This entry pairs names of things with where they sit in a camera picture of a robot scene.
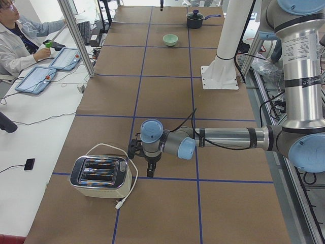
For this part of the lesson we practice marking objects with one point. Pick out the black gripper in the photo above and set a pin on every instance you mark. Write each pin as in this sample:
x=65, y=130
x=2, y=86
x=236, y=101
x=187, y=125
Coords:
x=152, y=159

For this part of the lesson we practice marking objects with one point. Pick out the green bowl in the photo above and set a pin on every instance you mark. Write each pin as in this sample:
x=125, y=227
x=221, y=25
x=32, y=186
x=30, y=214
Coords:
x=170, y=40

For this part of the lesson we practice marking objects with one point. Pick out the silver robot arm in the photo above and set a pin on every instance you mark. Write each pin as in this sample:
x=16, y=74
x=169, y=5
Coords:
x=301, y=137

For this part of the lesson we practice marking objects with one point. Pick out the cream chrome toaster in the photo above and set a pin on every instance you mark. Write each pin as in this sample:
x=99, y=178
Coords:
x=102, y=176

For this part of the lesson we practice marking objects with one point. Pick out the small black square device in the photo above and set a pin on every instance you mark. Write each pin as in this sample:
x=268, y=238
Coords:
x=29, y=164

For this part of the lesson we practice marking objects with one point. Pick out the blue tablet far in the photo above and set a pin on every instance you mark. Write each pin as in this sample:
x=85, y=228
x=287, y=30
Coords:
x=66, y=59

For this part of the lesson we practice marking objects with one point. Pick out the blue tablet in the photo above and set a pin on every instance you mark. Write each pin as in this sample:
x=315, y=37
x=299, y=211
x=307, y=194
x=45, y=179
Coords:
x=36, y=80
x=66, y=59

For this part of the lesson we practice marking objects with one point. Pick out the blue tablet near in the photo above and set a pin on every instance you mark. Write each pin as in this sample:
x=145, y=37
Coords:
x=36, y=80

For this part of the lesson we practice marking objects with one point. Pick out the black chair armrest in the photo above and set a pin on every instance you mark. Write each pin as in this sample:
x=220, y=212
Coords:
x=6, y=124

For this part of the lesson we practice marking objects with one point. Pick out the dark pot with lid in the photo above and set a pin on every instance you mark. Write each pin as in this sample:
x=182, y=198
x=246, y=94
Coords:
x=194, y=19

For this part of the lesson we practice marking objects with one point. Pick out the black keyboard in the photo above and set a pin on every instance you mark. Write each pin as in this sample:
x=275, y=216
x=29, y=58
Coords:
x=84, y=29

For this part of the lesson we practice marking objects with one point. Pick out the person in white coat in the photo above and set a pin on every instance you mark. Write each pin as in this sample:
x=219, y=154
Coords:
x=20, y=44

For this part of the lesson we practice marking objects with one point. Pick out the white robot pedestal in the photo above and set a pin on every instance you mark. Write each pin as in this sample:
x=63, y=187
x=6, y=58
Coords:
x=221, y=73

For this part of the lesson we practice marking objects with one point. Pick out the aluminium frame post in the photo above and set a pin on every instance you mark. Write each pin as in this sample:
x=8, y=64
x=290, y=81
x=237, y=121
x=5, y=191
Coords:
x=72, y=25

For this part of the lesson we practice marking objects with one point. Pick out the green handled tool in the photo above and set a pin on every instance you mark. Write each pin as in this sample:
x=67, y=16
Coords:
x=48, y=43

